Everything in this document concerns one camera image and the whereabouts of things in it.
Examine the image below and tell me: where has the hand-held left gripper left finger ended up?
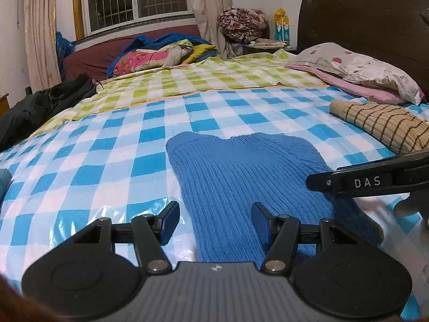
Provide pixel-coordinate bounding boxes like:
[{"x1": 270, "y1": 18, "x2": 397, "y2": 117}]
[{"x1": 72, "y1": 200, "x2": 180, "y2": 273}]

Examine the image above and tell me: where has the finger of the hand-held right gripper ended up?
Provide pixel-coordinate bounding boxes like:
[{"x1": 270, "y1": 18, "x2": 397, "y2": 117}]
[{"x1": 306, "y1": 170, "x2": 352, "y2": 197}]

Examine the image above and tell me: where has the floral cloth bundle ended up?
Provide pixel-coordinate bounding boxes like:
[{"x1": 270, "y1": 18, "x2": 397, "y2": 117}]
[{"x1": 217, "y1": 6, "x2": 269, "y2": 43}]

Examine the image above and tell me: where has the maroon sofa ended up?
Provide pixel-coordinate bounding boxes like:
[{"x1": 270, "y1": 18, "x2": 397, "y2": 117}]
[{"x1": 63, "y1": 23, "x2": 202, "y2": 83}]

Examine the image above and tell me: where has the pink floral quilt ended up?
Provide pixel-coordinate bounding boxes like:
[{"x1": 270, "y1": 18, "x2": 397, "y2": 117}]
[{"x1": 113, "y1": 40, "x2": 195, "y2": 77}]

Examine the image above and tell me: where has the yellow folded cloth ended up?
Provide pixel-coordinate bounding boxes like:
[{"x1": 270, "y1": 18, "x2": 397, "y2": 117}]
[{"x1": 181, "y1": 43, "x2": 218, "y2": 64}]

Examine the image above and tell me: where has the stack of papers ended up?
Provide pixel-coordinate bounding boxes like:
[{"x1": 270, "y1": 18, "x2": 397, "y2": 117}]
[{"x1": 248, "y1": 38, "x2": 289, "y2": 48}]

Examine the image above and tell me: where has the green checked bed sheet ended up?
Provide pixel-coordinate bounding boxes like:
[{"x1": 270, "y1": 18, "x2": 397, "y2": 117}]
[{"x1": 32, "y1": 49, "x2": 331, "y2": 123}]

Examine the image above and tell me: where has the teal cloth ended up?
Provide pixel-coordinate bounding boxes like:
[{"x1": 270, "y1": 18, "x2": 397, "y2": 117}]
[{"x1": 0, "y1": 168, "x2": 13, "y2": 202}]

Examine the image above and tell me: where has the dark wooden headboard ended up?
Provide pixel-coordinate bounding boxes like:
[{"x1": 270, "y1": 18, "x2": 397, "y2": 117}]
[{"x1": 297, "y1": 0, "x2": 429, "y2": 104}]

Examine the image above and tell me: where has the pink pillow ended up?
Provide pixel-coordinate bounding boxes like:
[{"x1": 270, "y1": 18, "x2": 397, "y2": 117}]
[{"x1": 285, "y1": 64, "x2": 409, "y2": 104}]

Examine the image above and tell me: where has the person's right hand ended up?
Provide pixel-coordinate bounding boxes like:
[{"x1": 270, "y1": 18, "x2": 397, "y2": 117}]
[{"x1": 393, "y1": 188, "x2": 429, "y2": 230}]

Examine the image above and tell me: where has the pile of colourful bedding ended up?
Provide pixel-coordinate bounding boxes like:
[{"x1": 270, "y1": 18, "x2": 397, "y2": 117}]
[{"x1": 107, "y1": 33, "x2": 215, "y2": 78}]

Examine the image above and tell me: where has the white spotted pillow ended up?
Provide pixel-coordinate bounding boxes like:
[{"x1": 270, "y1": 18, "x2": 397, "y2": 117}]
[{"x1": 293, "y1": 42, "x2": 424, "y2": 105}]

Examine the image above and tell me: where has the beige curtain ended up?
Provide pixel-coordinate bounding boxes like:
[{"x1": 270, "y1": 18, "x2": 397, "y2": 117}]
[
  {"x1": 23, "y1": 0, "x2": 62, "y2": 94},
  {"x1": 186, "y1": 0, "x2": 233, "y2": 59}
]

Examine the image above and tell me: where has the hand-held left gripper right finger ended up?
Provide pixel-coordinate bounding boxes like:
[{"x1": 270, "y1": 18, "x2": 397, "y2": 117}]
[{"x1": 251, "y1": 202, "x2": 361, "y2": 274}]

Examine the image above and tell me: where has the yellow and blue carton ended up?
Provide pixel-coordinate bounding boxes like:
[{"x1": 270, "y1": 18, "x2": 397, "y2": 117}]
[{"x1": 274, "y1": 8, "x2": 290, "y2": 42}]

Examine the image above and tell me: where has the blue plastic bag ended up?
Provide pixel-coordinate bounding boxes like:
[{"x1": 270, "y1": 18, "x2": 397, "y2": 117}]
[{"x1": 55, "y1": 31, "x2": 75, "y2": 74}]

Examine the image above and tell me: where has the black jacket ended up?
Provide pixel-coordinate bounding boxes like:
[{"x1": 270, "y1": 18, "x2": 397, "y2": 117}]
[{"x1": 0, "y1": 74, "x2": 98, "y2": 153}]

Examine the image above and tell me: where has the blue knit sweater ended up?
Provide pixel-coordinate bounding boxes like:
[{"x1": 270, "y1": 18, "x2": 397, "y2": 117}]
[{"x1": 166, "y1": 132, "x2": 384, "y2": 264}]

